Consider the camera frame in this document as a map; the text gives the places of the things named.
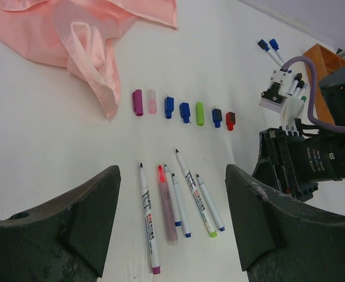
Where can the lavender capped marker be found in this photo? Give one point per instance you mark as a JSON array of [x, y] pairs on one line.
[[302, 90]]

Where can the translucent pink highlighter cap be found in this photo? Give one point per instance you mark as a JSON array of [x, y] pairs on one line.
[[151, 99]]

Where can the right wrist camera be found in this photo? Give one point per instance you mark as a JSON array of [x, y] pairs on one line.
[[278, 99]]

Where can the black capped marker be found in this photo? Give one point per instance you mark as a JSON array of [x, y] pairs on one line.
[[297, 79], [299, 86]]

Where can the lime green pen cap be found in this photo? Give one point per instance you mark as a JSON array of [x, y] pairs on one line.
[[200, 114]]

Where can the magenta pen cap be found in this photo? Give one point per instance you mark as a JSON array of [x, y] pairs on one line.
[[137, 102]]

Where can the pink translucent highlighter pen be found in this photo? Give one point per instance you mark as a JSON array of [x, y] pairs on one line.
[[167, 210]]

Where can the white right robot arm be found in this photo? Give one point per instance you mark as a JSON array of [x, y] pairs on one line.
[[303, 151]]

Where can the pink satin cloth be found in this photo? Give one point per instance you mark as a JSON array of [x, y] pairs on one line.
[[78, 36]]

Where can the far blue marker left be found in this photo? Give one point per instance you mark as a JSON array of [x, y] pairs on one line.
[[264, 46]]

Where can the black capped marker right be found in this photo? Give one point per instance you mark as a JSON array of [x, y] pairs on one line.
[[299, 86]]

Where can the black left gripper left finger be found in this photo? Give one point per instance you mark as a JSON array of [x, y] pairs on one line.
[[64, 239]]

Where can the magenta capped whiteboard marker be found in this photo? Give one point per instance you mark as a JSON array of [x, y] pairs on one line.
[[148, 222]]

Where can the black capped marker left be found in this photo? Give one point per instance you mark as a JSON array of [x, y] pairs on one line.
[[297, 79]]

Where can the far blue marker right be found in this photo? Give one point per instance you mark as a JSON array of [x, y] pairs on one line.
[[275, 46]]

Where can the lime green capped marker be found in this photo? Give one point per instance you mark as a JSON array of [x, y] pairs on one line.
[[196, 195]]

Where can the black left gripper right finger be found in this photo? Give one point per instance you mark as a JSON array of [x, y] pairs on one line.
[[280, 238]]

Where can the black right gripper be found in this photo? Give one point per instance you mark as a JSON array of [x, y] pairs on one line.
[[275, 166]]

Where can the blue capped marker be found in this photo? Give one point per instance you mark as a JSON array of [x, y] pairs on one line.
[[183, 215], [175, 207], [211, 205]]

